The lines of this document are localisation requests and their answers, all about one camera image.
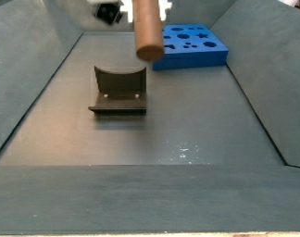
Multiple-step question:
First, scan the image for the brown wooden cylinder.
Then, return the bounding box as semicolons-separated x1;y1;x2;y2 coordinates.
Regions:
133;0;164;61

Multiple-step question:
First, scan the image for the blue foam shape board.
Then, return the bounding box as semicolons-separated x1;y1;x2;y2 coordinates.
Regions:
153;24;229;70

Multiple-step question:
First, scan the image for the dark grey cradle stand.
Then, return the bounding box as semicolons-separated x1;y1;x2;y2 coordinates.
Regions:
89;67;148;113

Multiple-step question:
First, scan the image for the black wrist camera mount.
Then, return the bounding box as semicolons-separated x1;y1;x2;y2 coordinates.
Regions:
93;2;122;25

